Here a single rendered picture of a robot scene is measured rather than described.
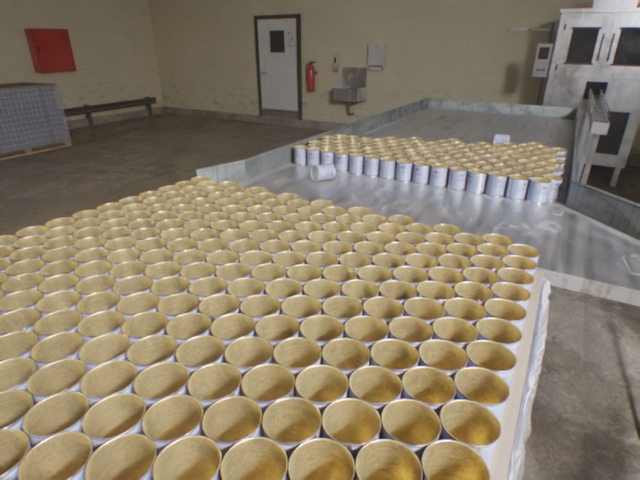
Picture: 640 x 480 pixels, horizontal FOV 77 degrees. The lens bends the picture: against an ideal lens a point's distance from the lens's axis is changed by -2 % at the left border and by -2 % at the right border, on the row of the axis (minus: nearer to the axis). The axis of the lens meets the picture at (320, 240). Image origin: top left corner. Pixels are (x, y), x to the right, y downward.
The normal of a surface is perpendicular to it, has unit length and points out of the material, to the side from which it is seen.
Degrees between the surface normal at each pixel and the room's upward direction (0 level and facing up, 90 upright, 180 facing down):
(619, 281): 0
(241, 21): 90
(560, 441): 0
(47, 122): 90
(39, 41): 90
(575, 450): 0
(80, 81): 90
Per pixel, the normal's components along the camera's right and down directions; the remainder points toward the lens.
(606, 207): -0.97, 0.11
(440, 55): -0.50, 0.37
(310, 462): 0.34, 0.39
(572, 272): 0.00, -0.90
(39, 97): 0.85, 0.25
